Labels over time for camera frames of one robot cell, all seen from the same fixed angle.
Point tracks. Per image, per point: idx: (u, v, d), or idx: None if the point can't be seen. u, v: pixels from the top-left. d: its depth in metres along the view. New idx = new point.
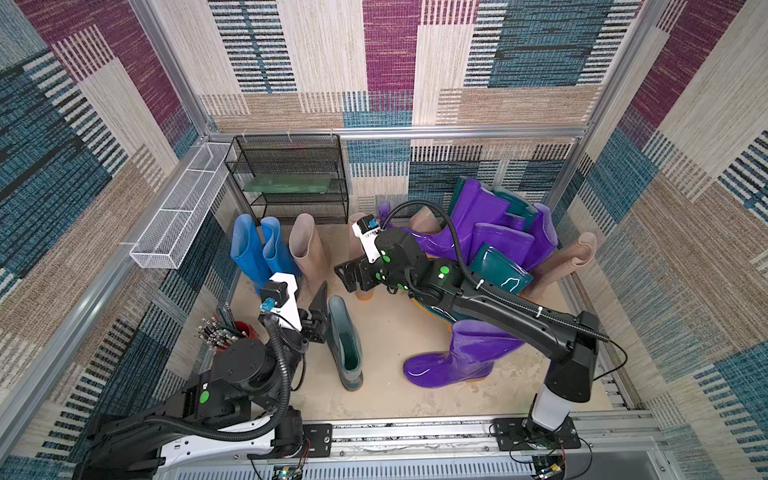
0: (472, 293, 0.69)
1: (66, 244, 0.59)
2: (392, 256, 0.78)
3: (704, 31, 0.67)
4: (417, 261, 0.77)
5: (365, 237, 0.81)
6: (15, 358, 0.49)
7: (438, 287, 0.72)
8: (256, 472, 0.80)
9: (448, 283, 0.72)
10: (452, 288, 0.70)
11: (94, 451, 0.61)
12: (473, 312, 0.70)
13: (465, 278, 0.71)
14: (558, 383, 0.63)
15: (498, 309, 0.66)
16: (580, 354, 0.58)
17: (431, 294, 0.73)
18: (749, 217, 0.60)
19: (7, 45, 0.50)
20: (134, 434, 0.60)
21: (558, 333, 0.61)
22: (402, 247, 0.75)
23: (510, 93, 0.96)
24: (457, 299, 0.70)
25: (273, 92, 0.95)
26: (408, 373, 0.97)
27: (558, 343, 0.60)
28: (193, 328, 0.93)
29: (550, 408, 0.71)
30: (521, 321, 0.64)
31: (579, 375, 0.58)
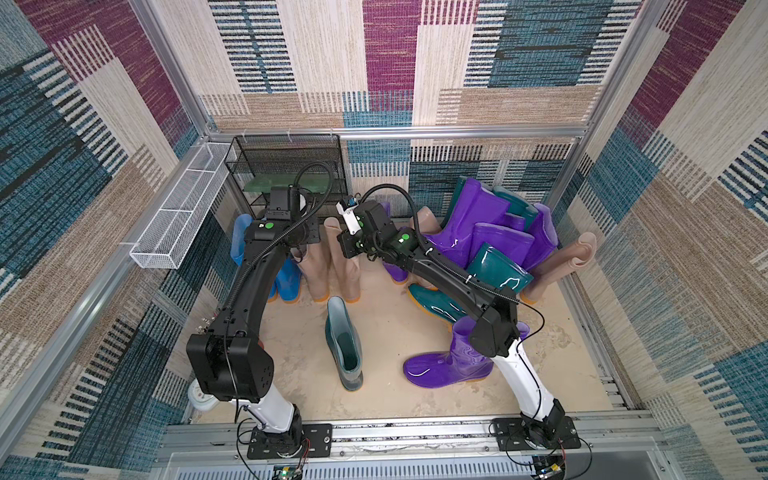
0: (421, 258, 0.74)
1: (66, 244, 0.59)
2: (364, 221, 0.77)
3: (704, 31, 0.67)
4: (384, 226, 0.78)
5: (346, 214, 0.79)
6: (15, 358, 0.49)
7: (396, 251, 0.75)
8: (253, 472, 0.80)
9: (405, 249, 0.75)
10: (407, 252, 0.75)
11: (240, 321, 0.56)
12: (420, 274, 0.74)
13: (419, 246, 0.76)
14: (476, 339, 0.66)
15: (439, 271, 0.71)
16: (491, 314, 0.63)
17: (390, 256, 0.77)
18: (749, 217, 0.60)
19: (7, 45, 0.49)
20: (255, 283, 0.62)
21: (478, 295, 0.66)
22: (372, 214, 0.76)
23: (510, 93, 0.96)
24: (411, 262, 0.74)
25: (273, 92, 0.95)
26: (408, 373, 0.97)
27: (475, 303, 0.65)
28: (193, 328, 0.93)
29: (518, 393, 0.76)
30: (451, 281, 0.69)
31: (486, 332, 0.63)
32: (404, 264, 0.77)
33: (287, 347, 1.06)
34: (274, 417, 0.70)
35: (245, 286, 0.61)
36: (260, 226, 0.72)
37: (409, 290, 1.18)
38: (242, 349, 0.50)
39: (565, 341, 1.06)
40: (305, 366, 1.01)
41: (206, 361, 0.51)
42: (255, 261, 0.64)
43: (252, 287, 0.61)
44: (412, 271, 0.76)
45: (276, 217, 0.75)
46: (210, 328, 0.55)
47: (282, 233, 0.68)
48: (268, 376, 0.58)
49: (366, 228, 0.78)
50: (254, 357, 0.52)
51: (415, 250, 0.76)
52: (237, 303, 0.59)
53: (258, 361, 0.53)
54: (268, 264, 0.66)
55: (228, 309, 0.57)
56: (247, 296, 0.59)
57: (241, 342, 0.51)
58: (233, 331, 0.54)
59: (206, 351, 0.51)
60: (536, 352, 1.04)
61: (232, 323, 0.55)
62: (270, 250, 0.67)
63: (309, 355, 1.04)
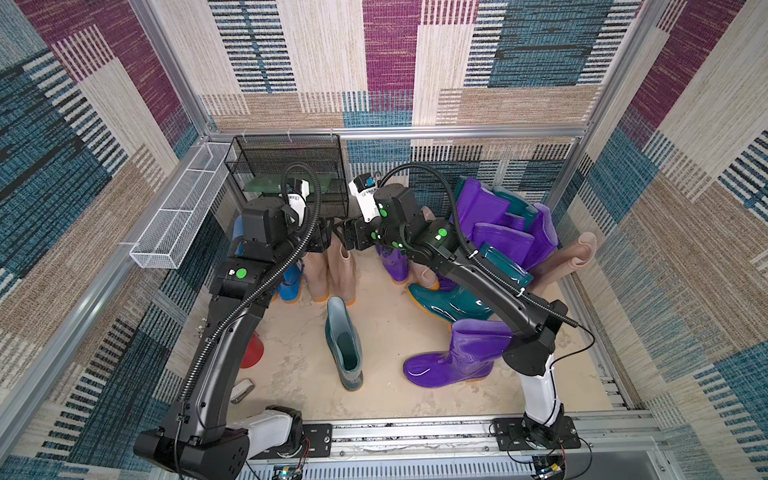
0: (464, 263, 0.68)
1: (66, 244, 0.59)
2: (389, 210, 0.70)
3: (704, 31, 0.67)
4: (413, 218, 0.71)
5: (361, 196, 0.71)
6: (15, 358, 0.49)
7: (432, 249, 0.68)
8: (255, 472, 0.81)
9: (442, 248, 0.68)
10: (447, 253, 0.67)
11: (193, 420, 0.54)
12: (459, 278, 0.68)
13: (460, 246, 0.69)
14: (514, 355, 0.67)
15: (485, 283, 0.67)
16: (545, 337, 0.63)
17: (424, 254, 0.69)
18: (749, 217, 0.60)
19: (7, 45, 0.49)
20: (213, 370, 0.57)
21: (533, 315, 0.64)
22: (401, 203, 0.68)
23: (510, 93, 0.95)
24: (448, 264, 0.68)
25: (273, 92, 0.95)
26: (408, 373, 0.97)
27: (529, 323, 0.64)
28: (193, 328, 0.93)
29: (532, 399, 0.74)
30: (503, 296, 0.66)
31: (537, 353, 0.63)
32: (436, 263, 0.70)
33: (286, 347, 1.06)
34: (270, 440, 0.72)
35: (202, 374, 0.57)
36: (231, 274, 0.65)
37: (409, 290, 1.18)
38: (196, 460, 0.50)
39: (565, 342, 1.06)
40: (304, 366, 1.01)
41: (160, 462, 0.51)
42: (219, 335, 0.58)
43: (209, 377, 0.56)
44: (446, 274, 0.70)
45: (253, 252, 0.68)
46: (163, 424, 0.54)
47: (253, 292, 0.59)
48: (239, 455, 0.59)
49: (391, 218, 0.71)
50: (208, 463, 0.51)
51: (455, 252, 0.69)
52: (192, 394, 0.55)
53: (216, 462, 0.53)
54: (236, 333, 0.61)
55: (182, 404, 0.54)
56: (204, 388, 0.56)
57: (194, 452, 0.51)
58: (186, 433, 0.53)
59: (156, 455, 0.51)
60: None
61: (186, 423, 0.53)
62: (241, 313, 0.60)
63: (309, 355, 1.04)
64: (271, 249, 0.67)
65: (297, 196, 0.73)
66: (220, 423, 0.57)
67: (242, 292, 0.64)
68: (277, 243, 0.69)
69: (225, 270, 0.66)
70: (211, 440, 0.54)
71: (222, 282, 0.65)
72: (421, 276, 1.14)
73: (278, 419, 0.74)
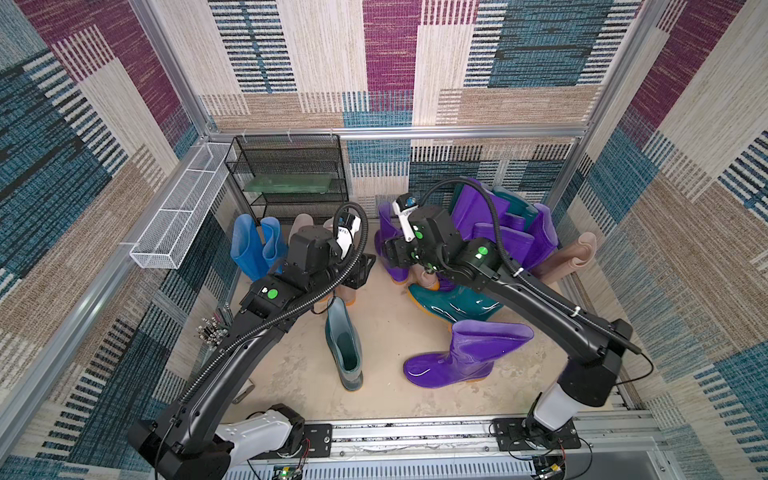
0: (507, 281, 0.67)
1: (66, 245, 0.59)
2: (424, 231, 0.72)
3: (705, 31, 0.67)
4: (449, 237, 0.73)
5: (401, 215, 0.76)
6: (15, 358, 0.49)
7: (474, 268, 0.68)
8: (256, 472, 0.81)
9: (483, 267, 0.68)
10: (490, 272, 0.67)
11: (180, 427, 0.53)
12: (501, 297, 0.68)
13: (504, 265, 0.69)
14: (574, 385, 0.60)
15: (533, 303, 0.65)
16: (611, 362, 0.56)
17: (465, 274, 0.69)
18: (749, 217, 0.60)
19: (8, 46, 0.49)
20: (216, 382, 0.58)
21: (591, 336, 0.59)
22: (435, 222, 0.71)
23: (510, 93, 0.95)
24: (492, 284, 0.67)
25: (273, 92, 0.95)
26: (408, 373, 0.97)
27: (589, 346, 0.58)
28: (193, 328, 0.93)
29: (551, 411, 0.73)
30: (555, 317, 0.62)
31: (601, 381, 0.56)
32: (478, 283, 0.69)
33: (286, 347, 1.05)
34: (265, 445, 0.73)
35: (205, 384, 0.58)
36: (263, 291, 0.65)
37: (409, 290, 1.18)
38: (171, 468, 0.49)
39: None
40: (305, 366, 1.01)
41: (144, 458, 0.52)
42: (233, 348, 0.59)
43: (210, 388, 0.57)
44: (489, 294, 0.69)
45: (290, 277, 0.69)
46: (158, 420, 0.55)
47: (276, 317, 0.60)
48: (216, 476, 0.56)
49: (426, 238, 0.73)
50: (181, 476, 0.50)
51: (498, 271, 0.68)
52: (192, 399, 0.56)
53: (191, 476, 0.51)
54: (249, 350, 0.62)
55: (180, 406, 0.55)
56: (201, 397, 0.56)
57: (172, 460, 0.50)
58: (173, 438, 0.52)
59: (142, 449, 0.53)
60: (537, 353, 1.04)
61: (176, 427, 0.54)
62: (259, 334, 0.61)
63: (309, 355, 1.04)
64: (307, 278, 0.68)
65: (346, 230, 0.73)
66: (206, 438, 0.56)
67: (266, 312, 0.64)
68: (316, 271, 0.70)
69: (260, 284, 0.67)
70: (192, 452, 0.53)
71: (253, 296, 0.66)
72: (421, 276, 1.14)
73: (277, 427, 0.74)
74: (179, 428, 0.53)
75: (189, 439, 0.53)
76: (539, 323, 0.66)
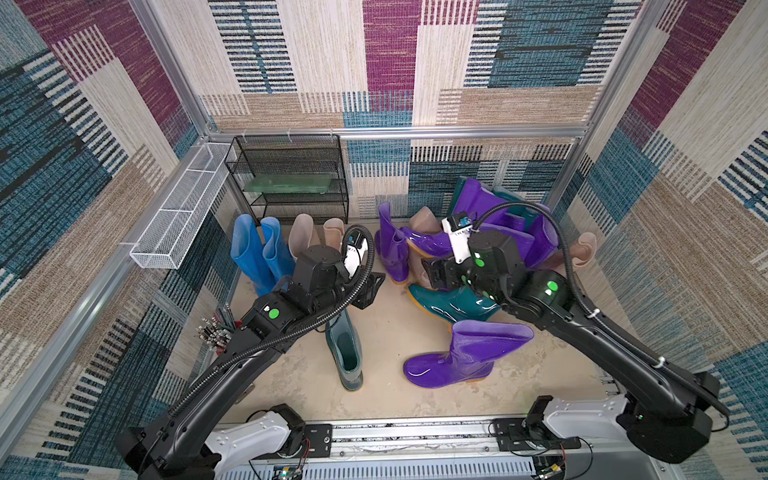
0: (582, 322, 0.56)
1: (67, 245, 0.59)
2: (486, 258, 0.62)
3: (704, 31, 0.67)
4: (514, 268, 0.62)
5: (455, 235, 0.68)
6: (15, 358, 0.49)
7: (542, 304, 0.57)
8: (256, 472, 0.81)
9: (555, 305, 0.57)
10: (562, 311, 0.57)
11: (164, 444, 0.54)
12: (571, 338, 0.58)
13: (577, 302, 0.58)
14: (645, 437, 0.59)
15: (612, 350, 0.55)
16: (701, 422, 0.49)
17: (532, 310, 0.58)
18: (749, 217, 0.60)
19: (8, 46, 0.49)
20: (206, 400, 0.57)
21: (677, 390, 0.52)
22: (501, 251, 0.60)
23: (510, 93, 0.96)
24: (563, 324, 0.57)
25: (273, 92, 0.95)
26: (408, 373, 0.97)
27: (676, 402, 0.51)
28: (193, 329, 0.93)
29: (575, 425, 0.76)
30: (635, 368, 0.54)
31: (687, 439, 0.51)
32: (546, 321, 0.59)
33: None
34: (263, 449, 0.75)
35: (194, 400, 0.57)
36: (265, 310, 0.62)
37: (409, 290, 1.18)
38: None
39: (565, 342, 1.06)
40: (305, 366, 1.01)
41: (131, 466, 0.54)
42: (226, 368, 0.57)
43: (199, 406, 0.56)
44: (557, 334, 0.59)
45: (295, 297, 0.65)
46: (149, 428, 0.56)
47: (273, 340, 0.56)
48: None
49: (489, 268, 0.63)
50: None
51: (570, 309, 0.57)
52: (181, 414, 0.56)
53: None
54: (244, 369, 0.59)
55: (168, 420, 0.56)
56: (190, 413, 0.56)
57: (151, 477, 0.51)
58: (158, 451, 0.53)
59: (130, 457, 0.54)
60: (537, 353, 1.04)
61: (163, 440, 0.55)
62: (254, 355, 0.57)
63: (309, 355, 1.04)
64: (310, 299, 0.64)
65: (354, 249, 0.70)
66: (190, 452, 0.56)
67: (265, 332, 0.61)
68: (321, 292, 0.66)
69: (263, 302, 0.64)
70: (174, 467, 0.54)
71: (255, 313, 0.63)
72: (421, 276, 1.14)
73: (273, 431, 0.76)
74: (162, 445, 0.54)
75: (173, 455, 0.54)
76: (613, 370, 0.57)
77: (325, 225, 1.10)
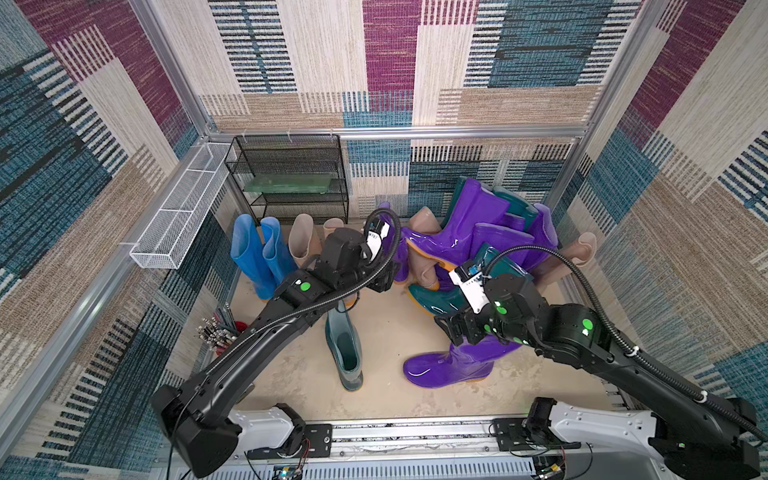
0: (624, 363, 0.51)
1: (66, 244, 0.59)
2: (507, 305, 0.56)
3: (704, 31, 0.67)
4: (539, 309, 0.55)
5: (466, 286, 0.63)
6: (15, 358, 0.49)
7: (579, 346, 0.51)
8: (256, 472, 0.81)
9: (593, 345, 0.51)
10: (603, 352, 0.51)
11: (203, 398, 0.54)
12: (613, 378, 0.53)
13: (613, 340, 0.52)
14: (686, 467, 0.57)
15: (660, 390, 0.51)
16: (750, 456, 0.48)
17: (570, 353, 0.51)
18: (749, 217, 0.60)
19: (7, 45, 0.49)
20: (243, 360, 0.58)
21: (723, 422, 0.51)
22: (521, 295, 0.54)
23: (510, 93, 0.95)
24: (604, 365, 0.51)
25: (273, 92, 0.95)
26: (408, 374, 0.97)
27: (724, 436, 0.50)
28: (193, 329, 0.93)
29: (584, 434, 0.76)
30: (680, 405, 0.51)
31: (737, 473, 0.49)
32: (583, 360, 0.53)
33: (286, 347, 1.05)
34: (265, 440, 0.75)
35: (233, 358, 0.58)
36: (296, 284, 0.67)
37: (409, 290, 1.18)
38: (185, 437, 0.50)
39: None
40: (305, 366, 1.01)
41: (162, 421, 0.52)
42: (261, 332, 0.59)
43: (237, 365, 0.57)
44: (597, 373, 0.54)
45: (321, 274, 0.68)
46: (184, 385, 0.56)
47: (306, 308, 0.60)
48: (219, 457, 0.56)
49: (512, 314, 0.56)
50: (196, 446, 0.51)
51: (608, 348, 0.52)
52: (217, 372, 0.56)
53: (202, 450, 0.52)
54: (278, 335, 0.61)
55: (205, 376, 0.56)
56: (228, 369, 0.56)
57: (189, 429, 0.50)
58: (195, 405, 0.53)
59: (163, 414, 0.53)
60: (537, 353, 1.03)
61: (200, 395, 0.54)
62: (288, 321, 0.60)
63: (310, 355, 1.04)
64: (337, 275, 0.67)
65: (375, 234, 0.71)
66: (223, 411, 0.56)
67: (296, 303, 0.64)
68: (346, 271, 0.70)
69: (294, 277, 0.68)
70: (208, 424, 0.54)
71: (286, 287, 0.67)
72: (421, 276, 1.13)
73: (280, 426, 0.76)
74: (201, 399, 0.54)
75: (210, 411, 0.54)
76: (655, 404, 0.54)
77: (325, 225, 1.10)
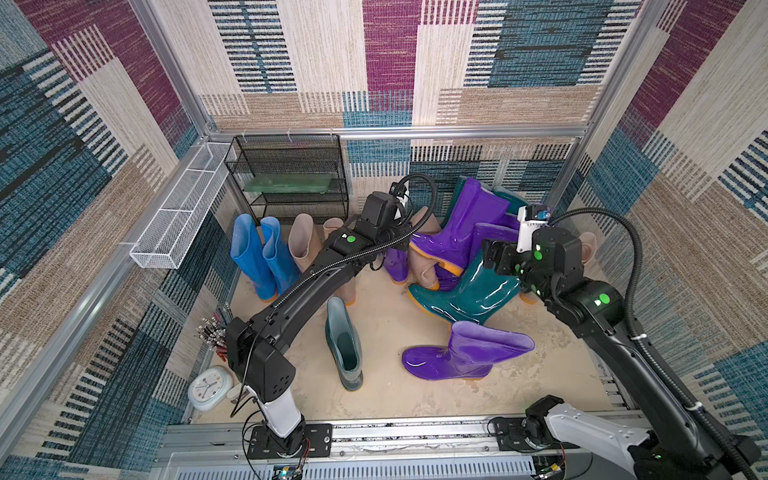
0: (623, 342, 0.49)
1: (66, 244, 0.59)
2: (545, 252, 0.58)
3: (704, 31, 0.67)
4: (571, 269, 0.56)
5: (525, 224, 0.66)
6: (15, 358, 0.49)
7: (585, 311, 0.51)
8: (256, 472, 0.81)
9: (601, 316, 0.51)
10: (604, 324, 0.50)
11: (273, 328, 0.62)
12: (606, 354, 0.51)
13: (624, 321, 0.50)
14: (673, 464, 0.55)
15: (646, 379, 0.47)
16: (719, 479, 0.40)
17: (572, 315, 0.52)
18: (749, 217, 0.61)
19: (7, 45, 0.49)
20: (304, 294, 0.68)
21: (707, 439, 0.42)
22: (565, 250, 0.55)
23: (510, 92, 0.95)
24: (600, 338, 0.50)
25: (273, 92, 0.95)
26: (408, 364, 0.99)
27: (697, 448, 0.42)
28: (193, 329, 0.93)
29: (571, 428, 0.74)
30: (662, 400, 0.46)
31: None
32: (582, 330, 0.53)
33: None
34: (282, 416, 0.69)
35: (295, 294, 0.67)
36: (343, 238, 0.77)
37: (409, 290, 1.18)
38: (263, 357, 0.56)
39: (565, 342, 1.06)
40: (305, 366, 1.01)
41: (235, 349, 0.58)
42: (319, 272, 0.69)
43: (299, 299, 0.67)
44: (592, 346, 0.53)
45: (362, 230, 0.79)
46: (253, 319, 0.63)
47: (356, 254, 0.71)
48: (283, 383, 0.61)
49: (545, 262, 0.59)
50: (272, 364, 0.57)
51: (614, 325, 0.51)
52: (283, 305, 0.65)
53: (273, 372, 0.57)
54: (331, 277, 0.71)
55: (273, 309, 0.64)
56: (293, 304, 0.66)
57: (265, 349, 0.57)
58: (267, 332, 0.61)
59: (237, 341, 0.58)
60: (537, 353, 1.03)
61: (270, 324, 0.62)
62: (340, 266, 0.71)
63: (310, 355, 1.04)
64: (378, 231, 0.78)
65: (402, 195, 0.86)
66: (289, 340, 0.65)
67: (345, 252, 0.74)
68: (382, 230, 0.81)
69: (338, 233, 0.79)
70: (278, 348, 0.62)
71: (333, 242, 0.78)
72: (421, 276, 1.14)
73: (294, 414, 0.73)
74: (270, 329, 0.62)
75: (280, 339, 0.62)
76: (641, 398, 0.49)
77: (325, 225, 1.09)
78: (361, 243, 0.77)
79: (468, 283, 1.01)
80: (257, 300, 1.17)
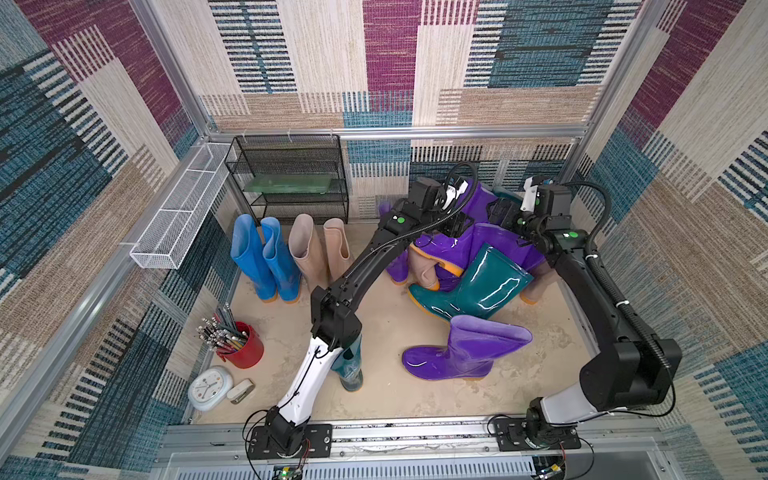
0: (580, 258, 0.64)
1: (66, 245, 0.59)
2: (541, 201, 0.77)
3: (705, 31, 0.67)
4: (557, 215, 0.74)
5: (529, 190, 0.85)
6: (15, 358, 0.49)
7: (555, 241, 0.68)
8: (256, 472, 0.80)
9: (568, 242, 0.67)
10: (568, 244, 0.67)
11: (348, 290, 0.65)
12: (566, 273, 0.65)
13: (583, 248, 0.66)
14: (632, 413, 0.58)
15: (590, 285, 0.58)
16: (625, 350, 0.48)
17: (544, 243, 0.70)
18: (749, 217, 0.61)
19: (8, 46, 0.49)
20: (370, 265, 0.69)
21: (628, 328, 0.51)
22: (554, 197, 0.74)
23: (510, 93, 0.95)
24: (563, 257, 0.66)
25: (273, 92, 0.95)
26: (408, 364, 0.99)
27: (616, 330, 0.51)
28: (193, 329, 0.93)
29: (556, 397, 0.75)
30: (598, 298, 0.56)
31: (609, 367, 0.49)
32: (555, 257, 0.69)
33: (287, 347, 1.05)
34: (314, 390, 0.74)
35: (363, 264, 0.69)
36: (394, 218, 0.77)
37: (409, 290, 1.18)
38: (342, 314, 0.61)
39: (566, 342, 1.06)
40: None
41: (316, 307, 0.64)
42: (378, 249, 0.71)
43: (365, 270, 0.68)
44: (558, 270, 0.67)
45: (409, 211, 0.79)
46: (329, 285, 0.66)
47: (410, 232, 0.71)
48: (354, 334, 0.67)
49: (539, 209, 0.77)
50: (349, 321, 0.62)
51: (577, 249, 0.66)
52: (352, 276, 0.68)
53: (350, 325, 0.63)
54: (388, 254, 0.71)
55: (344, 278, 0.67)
56: (361, 274, 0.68)
57: (343, 308, 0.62)
58: (342, 296, 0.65)
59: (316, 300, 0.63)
60: (537, 353, 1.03)
61: (344, 290, 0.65)
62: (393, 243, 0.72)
63: None
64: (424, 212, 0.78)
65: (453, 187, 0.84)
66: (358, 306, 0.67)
67: (396, 231, 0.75)
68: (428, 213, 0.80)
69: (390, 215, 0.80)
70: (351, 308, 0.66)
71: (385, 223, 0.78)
72: (421, 276, 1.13)
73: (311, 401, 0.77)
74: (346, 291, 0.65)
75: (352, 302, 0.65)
76: (586, 306, 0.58)
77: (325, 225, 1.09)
78: (409, 224, 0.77)
79: (468, 283, 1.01)
80: (257, 301, 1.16)
